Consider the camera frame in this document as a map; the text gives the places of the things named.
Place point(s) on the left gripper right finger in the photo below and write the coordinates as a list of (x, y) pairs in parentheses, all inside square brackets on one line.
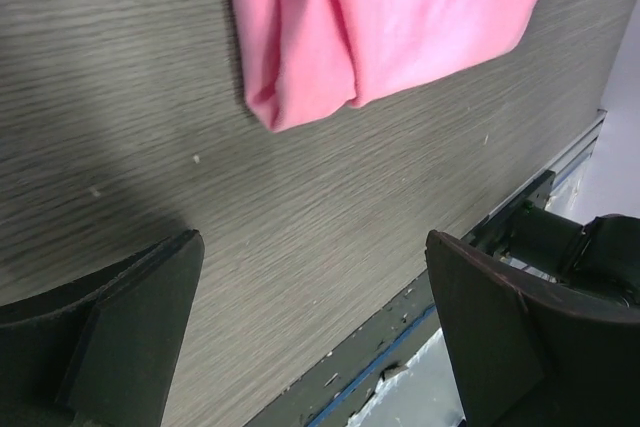
[(528, 352)]

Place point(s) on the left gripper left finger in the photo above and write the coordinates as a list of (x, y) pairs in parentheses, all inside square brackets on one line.
[(101, 350)]

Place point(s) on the pink t shirt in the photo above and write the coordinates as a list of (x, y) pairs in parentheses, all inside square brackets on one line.
[(302, 60)]

